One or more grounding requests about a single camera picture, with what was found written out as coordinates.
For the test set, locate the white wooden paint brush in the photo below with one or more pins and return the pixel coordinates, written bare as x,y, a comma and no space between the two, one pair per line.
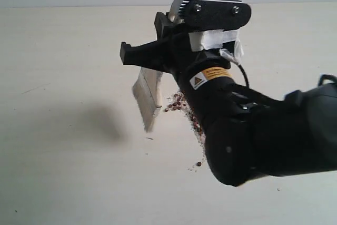
147,92

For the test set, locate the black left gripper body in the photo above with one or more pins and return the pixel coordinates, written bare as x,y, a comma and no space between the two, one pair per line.
175,51

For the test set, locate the scattered rice grain pile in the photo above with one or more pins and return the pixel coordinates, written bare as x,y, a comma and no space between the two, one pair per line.
189,130

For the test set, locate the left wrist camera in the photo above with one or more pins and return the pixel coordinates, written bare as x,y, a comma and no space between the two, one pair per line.
205,15

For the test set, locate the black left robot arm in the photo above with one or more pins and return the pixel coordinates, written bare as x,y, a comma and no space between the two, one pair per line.
248,135

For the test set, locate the scattered brown pellets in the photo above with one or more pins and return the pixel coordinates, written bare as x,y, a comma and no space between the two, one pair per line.
187,114

